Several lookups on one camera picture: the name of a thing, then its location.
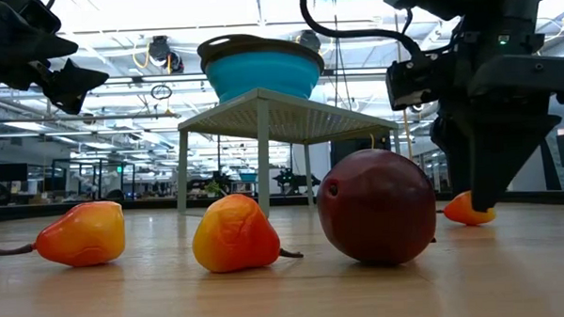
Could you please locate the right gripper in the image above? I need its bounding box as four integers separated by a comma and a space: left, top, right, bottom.
427, 52, 564, 214

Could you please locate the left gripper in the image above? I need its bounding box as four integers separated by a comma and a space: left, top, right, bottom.
0, 0, 111, 118

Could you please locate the orange yellow toy pear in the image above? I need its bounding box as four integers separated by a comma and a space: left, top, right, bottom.
189, 191, 305, 276
435, 189, 498, 229
0, 199, 128, 271

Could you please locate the dark red toy plum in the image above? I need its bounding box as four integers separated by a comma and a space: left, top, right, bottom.
314, 146, 440, 269

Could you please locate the teal collapsible bowl grey rim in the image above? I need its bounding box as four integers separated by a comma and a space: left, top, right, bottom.
196, 30, 327, 105

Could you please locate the grey ceiling pipe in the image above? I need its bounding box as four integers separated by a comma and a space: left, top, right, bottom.
0, 111, 181, 126

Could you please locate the black slanted panel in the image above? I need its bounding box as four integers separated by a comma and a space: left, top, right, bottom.
538, 136, 563, 192

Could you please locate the pale green perforated metal shelf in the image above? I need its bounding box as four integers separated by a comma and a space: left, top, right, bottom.
172, 82, 404, 221

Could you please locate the small green background plant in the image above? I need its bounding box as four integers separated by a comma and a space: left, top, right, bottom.
202, 179, 227, 198

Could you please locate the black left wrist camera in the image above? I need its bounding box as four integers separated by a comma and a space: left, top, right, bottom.
22, 0, 63, 36

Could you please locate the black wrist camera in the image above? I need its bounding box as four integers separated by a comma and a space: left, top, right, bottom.
22, 0, 63, 36
384, 56, 451, 113

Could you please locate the yellow hanging cable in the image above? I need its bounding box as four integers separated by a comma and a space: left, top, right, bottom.
399, 109, 414, 161

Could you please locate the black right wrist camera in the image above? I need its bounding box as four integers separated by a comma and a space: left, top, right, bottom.
384, 56, 451, 113

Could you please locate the black background rig frame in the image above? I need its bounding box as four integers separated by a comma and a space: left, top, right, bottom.
51, 156, 137, 204

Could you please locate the black hanging cable loop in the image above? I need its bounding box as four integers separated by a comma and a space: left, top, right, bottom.
149, 84, 174, 102

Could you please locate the black ceiling cable reel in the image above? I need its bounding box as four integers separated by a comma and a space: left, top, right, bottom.
298, 28, 325, 55
146, 34, 186, 75

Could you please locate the thick black cable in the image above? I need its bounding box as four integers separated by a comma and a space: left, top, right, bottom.
298, 0, 425, 65

